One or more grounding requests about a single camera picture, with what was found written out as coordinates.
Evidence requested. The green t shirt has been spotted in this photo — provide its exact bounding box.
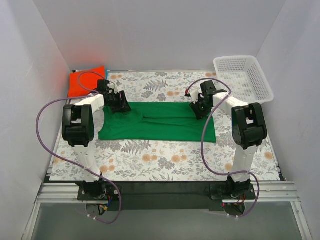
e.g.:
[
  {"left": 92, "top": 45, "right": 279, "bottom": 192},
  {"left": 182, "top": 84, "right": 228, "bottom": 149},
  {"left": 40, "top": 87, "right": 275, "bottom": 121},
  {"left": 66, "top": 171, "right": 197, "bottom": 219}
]
[{"left": 98, "top": 102, "right": 208, "bottom": 142}]

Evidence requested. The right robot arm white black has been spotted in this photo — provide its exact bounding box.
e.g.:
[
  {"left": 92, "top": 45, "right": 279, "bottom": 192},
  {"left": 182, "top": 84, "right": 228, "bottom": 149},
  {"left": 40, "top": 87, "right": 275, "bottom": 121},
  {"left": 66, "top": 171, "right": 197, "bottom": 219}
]
[{"left": 185, "top": 78, "right": 268, "bottom": 195}]

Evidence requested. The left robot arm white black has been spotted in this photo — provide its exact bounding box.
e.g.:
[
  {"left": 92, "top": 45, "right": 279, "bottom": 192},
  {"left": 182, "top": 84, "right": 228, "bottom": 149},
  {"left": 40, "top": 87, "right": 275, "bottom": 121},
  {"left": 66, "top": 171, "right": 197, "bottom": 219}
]
[{"left": 62, "top": 79, "right": 131, "bottom": 196}]

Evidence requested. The folded blue t shirt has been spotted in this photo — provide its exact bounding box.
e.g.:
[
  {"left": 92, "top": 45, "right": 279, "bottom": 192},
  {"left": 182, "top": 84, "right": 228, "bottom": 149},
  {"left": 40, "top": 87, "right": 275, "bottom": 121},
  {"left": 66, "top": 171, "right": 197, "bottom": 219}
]
[{"left": 105, "top": 68, "right": 109, "bottom": 80}]

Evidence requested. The folded orange t shirt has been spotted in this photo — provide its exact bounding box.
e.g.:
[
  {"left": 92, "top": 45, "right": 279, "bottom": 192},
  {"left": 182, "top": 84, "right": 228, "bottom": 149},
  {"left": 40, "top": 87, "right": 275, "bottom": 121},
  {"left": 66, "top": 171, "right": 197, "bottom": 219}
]
[{"left": 68, "top": 66, "right": 106, "bottom": 98}]

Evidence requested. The white plastic basket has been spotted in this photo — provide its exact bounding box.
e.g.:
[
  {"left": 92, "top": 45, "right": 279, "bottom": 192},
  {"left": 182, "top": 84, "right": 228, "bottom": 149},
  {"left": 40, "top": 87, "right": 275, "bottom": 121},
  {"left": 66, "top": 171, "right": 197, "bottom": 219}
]
[{"left": 213, "top": 55, "right": 274, "bottom": 104}]

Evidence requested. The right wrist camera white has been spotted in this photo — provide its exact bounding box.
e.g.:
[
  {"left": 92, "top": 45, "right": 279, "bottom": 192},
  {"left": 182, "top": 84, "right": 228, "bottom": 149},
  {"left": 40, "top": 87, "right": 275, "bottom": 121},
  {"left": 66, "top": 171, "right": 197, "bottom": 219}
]
[{"left": 185, "top": 89, "right": 200, "bottom": 104}]

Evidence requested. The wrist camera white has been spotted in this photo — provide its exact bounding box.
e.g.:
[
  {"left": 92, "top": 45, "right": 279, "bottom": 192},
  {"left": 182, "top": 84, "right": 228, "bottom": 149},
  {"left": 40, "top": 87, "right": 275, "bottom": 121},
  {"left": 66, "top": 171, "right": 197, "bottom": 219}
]
[
  {"left": 107, "top": 81, "right": 119, "bottom": 94},
  {"left": 185, "top": 89, "right": 200, "bottom": 104}
]

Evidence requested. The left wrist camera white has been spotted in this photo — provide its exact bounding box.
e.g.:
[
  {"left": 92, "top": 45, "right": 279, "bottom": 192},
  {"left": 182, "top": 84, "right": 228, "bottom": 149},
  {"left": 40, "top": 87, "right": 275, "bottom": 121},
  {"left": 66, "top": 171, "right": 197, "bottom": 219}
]
[{"left": 107, "top": 81, "right": 119, "bottom": 94}]

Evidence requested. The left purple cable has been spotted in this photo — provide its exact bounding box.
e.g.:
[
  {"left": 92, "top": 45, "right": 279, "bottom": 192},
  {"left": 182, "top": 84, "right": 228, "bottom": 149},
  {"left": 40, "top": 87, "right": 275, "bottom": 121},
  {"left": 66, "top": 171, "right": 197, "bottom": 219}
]
[{"left": 36, "top": 71, "right": 123, "bottom": 224}]

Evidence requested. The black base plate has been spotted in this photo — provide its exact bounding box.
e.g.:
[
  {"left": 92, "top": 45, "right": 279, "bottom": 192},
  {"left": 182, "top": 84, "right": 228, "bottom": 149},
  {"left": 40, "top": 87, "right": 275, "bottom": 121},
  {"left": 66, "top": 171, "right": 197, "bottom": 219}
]
[{"left": 76, "top": 181, "right": 257, "bottom": 211}]

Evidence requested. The aluminium rail frame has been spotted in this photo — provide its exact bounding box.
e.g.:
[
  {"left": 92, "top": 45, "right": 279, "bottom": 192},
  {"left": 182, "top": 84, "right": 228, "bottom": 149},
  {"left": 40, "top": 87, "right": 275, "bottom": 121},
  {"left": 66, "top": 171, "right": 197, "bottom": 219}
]
[{"left": 23, "top": 181, "right": 312, "bottom": 240}]

